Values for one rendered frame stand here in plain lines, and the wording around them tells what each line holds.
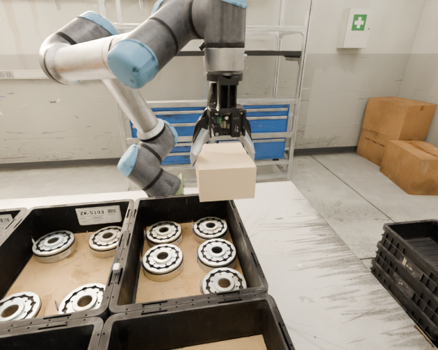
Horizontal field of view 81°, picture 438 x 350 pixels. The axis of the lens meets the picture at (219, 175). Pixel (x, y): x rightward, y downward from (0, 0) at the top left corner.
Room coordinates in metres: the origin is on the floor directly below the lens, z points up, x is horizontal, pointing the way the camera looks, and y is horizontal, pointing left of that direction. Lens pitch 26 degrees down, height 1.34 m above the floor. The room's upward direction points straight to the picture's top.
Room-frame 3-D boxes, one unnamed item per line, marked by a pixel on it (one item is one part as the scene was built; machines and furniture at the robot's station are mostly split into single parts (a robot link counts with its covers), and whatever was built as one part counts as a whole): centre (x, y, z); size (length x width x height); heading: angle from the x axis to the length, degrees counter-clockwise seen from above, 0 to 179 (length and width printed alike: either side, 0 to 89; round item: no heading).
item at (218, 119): (0.53, -0.01, 1.24); 0.09 x 0.08 x 0.12; 8
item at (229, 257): (0.53, 0.01, 0.86); 0.10 x 0.10 x 0.01
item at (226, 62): (0.54, -0.01, 1.32); 0.08 x 0.08 x 0.05
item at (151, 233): (0.62, 0.16, 0.86); 0.10 x 0.10 x 0.01
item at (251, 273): (0.52, 0.08, 0.87); 0.40 x 0.30 x 0.11; 9
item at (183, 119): (2.38, 0.46, 0.60); 0.72 x 0.03 x 0.56; 98
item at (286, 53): (2.70, -0.15, 1.32); 1.20 x 0.45 x 0.06; 98
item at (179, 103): (2.47, 0.07, 0.91); 1.70 x 0.10 x 0.05; 98
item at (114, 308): (0.52, 0.08, 0.92); 0.40 x 0.30 x 0.02; 9
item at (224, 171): (0.56, -0.01, 1.09); 0.16 x 0.12 x 0.07; 8
